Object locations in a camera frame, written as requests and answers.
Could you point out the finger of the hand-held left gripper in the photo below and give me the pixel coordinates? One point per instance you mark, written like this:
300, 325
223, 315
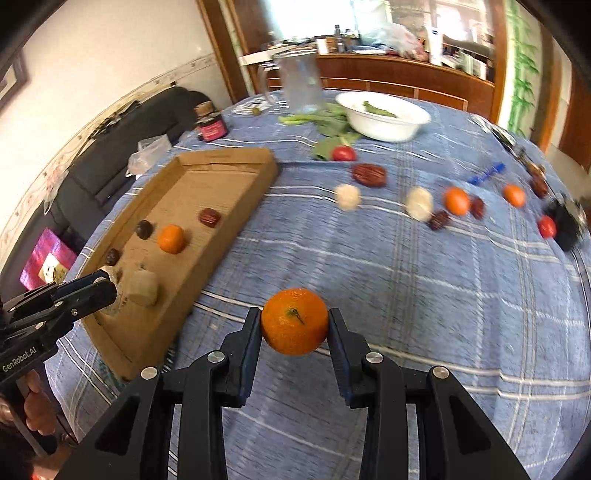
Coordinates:
69, 287
87, 300

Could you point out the white enamel basin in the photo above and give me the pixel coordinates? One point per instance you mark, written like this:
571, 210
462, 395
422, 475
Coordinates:
392, 124

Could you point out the dark purple plum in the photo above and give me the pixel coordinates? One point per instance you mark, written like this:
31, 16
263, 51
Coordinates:
144, 229

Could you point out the pink gift box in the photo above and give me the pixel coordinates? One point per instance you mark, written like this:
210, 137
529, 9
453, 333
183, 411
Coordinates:
46, 258

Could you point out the bamboo wall picture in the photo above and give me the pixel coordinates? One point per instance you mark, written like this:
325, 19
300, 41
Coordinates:
524, 69

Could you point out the green leafy vegetable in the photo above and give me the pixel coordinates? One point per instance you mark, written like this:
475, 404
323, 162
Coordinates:
328, 129

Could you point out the cardboard tray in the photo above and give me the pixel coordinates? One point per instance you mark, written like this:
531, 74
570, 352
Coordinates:
198, 184

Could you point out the dark picture frame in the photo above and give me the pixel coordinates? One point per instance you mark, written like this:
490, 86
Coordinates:
11, 78

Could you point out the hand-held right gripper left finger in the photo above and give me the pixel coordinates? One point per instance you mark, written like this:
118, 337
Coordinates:
251, 350

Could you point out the clear plastic pitcher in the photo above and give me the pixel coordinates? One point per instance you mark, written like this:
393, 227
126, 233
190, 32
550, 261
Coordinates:
300, 83

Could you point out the black sofa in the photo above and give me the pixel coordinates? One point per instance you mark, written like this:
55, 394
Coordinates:
152, 110

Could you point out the blue pen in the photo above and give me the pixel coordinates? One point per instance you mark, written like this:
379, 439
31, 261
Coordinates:
485, 174

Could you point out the green vegetable piece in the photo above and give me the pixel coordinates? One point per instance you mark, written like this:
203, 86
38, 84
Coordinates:
378, 109

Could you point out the crumpled clear plastic bag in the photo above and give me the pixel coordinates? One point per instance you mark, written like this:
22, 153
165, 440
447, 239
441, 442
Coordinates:
147, 154

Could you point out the red label jar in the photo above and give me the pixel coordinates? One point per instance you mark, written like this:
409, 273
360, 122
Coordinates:
211, 125

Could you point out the wooden sideboard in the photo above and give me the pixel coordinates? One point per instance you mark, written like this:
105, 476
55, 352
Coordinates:
392, 69

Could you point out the small red tomato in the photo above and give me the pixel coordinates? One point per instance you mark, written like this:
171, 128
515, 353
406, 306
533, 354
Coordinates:
344, 153

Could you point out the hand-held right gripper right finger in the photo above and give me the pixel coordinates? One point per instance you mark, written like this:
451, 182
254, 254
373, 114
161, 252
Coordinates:
339, 355

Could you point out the small beige root chunk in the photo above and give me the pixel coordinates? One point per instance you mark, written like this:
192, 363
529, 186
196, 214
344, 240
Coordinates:
419, 203
347, 197
113, 302

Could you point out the white tube bottle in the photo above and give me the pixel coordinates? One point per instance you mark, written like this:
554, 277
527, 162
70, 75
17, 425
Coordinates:
434, 44

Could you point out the orange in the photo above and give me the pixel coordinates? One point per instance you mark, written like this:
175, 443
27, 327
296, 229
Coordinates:
294, 327
456, 201
171, 238
514, 195

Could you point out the person's left hand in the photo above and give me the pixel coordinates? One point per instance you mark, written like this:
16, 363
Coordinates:
39, 406

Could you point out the black electric motor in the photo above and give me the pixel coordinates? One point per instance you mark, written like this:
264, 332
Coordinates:
567, 224

